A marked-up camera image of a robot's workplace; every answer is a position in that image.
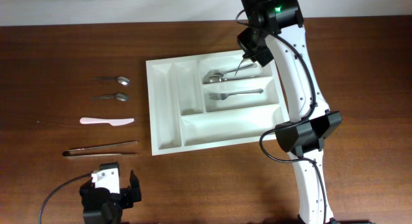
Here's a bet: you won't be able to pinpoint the left black cable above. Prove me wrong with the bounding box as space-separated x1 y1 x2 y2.
37 173 93 224

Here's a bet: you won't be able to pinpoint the pink plastic knife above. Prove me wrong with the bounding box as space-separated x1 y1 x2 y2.
79 117 135 126

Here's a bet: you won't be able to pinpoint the small teaspoon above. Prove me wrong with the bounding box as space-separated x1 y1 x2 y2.
94 76 130 86
92 93 129 102

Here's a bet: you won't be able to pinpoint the lower small teaspoon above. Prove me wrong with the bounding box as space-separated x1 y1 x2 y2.
92 93 129 102

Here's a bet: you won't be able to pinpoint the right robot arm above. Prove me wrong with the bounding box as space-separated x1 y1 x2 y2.
238 0 342 223

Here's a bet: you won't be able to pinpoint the white plastic cutlery tray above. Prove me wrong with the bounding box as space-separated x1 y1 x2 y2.
146 50 289 155

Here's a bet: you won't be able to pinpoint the metal fork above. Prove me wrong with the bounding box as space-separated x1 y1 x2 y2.
206 88 264 100
234 58 249 76

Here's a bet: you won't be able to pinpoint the upper small teaspoon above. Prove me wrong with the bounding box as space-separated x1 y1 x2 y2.
94 76 130 86

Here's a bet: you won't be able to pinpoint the right black cable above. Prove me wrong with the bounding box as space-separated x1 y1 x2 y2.
234 10 329 224

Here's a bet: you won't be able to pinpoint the black cable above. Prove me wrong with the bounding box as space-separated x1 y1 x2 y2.
234 10 329 224
37 173 93 224

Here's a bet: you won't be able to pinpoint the metal kitchen tongs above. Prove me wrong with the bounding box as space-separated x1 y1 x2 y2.
62 141 138 158

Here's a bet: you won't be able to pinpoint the large metal spoon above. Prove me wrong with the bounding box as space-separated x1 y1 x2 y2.
205 63 258 77
203 75 255 84

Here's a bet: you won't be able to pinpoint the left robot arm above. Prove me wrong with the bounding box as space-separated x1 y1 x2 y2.
79 169 142 224

